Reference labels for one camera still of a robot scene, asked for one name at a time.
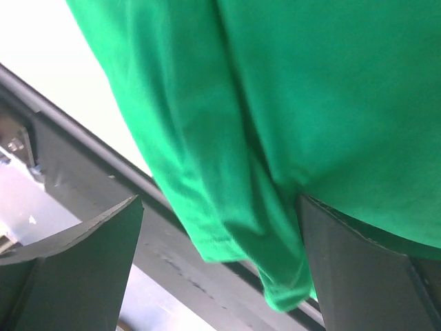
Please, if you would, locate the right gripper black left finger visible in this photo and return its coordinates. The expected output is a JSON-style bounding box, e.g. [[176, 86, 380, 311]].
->
[[1, 197, 143, 330]]

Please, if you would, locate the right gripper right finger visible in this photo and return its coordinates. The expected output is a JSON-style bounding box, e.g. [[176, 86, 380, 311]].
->
[[296, 195, 440, 330]]

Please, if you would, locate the green t shirt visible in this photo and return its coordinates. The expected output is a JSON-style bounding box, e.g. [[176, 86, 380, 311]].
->
[[68, 1, 440, 311]]

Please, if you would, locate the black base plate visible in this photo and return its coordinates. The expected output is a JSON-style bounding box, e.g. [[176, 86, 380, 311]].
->
[[1, 68, 324, 330]]

